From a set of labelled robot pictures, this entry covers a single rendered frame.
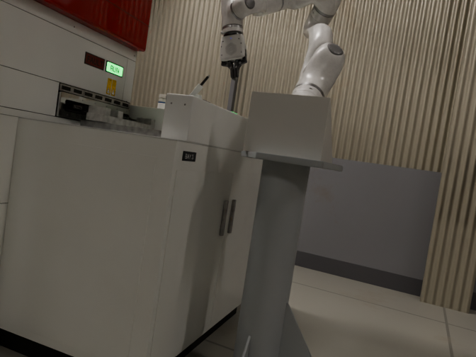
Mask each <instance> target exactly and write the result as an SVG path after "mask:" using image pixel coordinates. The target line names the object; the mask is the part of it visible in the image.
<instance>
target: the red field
mask: <svg viewBox="0 0 476 357"><path fill-rule="evenodd" d="M86 63H87V64H90V65H93V66H95V67H98V68H100V69H103V66H104V60H103V59H101V58H98V57H95V56H93V55H90V54H89V53H86Z"/></svg>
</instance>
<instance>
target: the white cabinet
mask: <svg viewBox="0 0 476 357"><path fill-rule="evenodd" d="M241 154H242V153H241V152H234V151H230V150H226V149H218V148H214V147H207V146H202V145H199V144H191V143H187V142H179V141H175V140H165V139H160V138H155V137H145V136H141V135H131V134H126V133H121V132H111V131H106V130H97V129H91V128H86V127H77V126H71V125H62V124H57V123H47V122H42V121H36V120H28V119H22V118H19V119H18V127H17V133H16V143H15V150H14V156H13V167H12V173H11V185H10V191H9V197H8V208H7V214H6V225H5V232H4V243H3V249H2V255H1V266H0V346H3V347H5V348H8V349H11V350H12V351H15V352H18V353H20V354H23V355H24V356H27V357H185V356H186V355H187V354H188V353H190V352H191V351H192V350H193V349H194V348H195V347H196V346H198V345H199V344H200V343H201V342H203V341H204V340H205V339H206V338H208V337H209V336H210V335H211V334H212V333H213V332H214V331H215V330H217V329H218V328H219V327H221V326H222V325H223V324H224V323H225V322H226V321H227V320H228V319H230V318H231V317H232V316H233V315H235V314H236V312H237V306H239V305H240V304H241V303H242V295H243V289H244V281H245V276H246V271H247V262H248V257H249V248H250V244H251V235H252V230H253V225H254V216H255V211H256V202H257V198H258V192H259V184H260V178H261V170H262V165H263V159H254V158H249V157H242V156H241Z"/></svg>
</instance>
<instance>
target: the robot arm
mask: <svg viewBox="0 0 476 357"><path fill-rule="evenodd" d="M340 3H341V0H221V15H222V31H221V34H222V35H224V36H223V37H222V38H221V43H220V60H221V61H222V64H221V65H222V66H223V67H228V68H229V69H230V76H231V78H232V79H233V80H234V81H235V80H238V77H239V69H240V67H241V66H242V65H243V64H246V63H247V47H246V43H245V39H244V36H243V34H244V31H243V20H244V18H245V17H247V16H249V15H251V14H252V15H253V16H257V17H260V16H265V15H268V14H271V13H275V12H278V11H282V10H285V9H291V10H297V9H301V8H303V7H306V6H308V5H310V4H314V6H313V8H312V10H311V11H310V14H309V16H308V17H307V20H306V21H305V24H304V27H303V34H304V36H305V37H306V38H308V39H309V45H308V49H307V54H306V57H305V61H304V63H303V66H302V69H301V72H300V77H299V81H298V82H297V84H296V86H295V88H294V89H293V92H292V93H291V94H293V95H303V96H320V97H327V95H328V93H329V92H330V90H331V88H332V87H333V85H334V83H335V81H336V80H337V78H338V76H339V75H340V73H341V70H342V69H343V67H344V62H345V54H344V51H343V50H342V49H341V48H340V47H339V46H338V45H337V44H334V43H333V32H332V29H331V28H330V27H329V24H330V22H331V20H332V19H333V17H334V15H335V13H336V12H337V10H338V8H339V6H340ZM233 63H235V64H234V65H233Z"/></svg>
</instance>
